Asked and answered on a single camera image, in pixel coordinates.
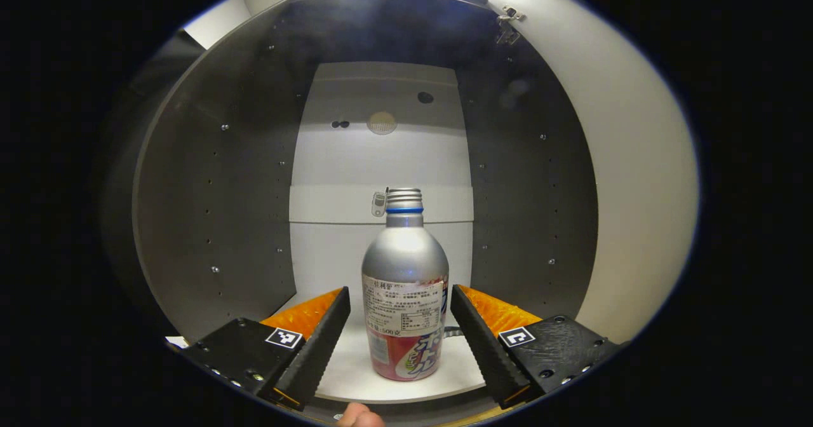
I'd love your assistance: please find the silver metal bottle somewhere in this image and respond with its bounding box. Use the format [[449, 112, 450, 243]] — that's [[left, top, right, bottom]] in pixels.
[[361, 187, 451, 383]]

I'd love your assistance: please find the metal door hinge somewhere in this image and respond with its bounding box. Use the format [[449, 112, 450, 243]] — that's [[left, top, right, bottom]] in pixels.
[[495, 6, 527, 46]]

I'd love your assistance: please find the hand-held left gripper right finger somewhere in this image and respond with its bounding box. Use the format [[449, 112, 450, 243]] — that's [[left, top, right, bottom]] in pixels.
[[449, 284, 626, 410]]

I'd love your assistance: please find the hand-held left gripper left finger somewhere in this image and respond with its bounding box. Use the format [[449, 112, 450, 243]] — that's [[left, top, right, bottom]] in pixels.
[[168, 286, 352, 412]]

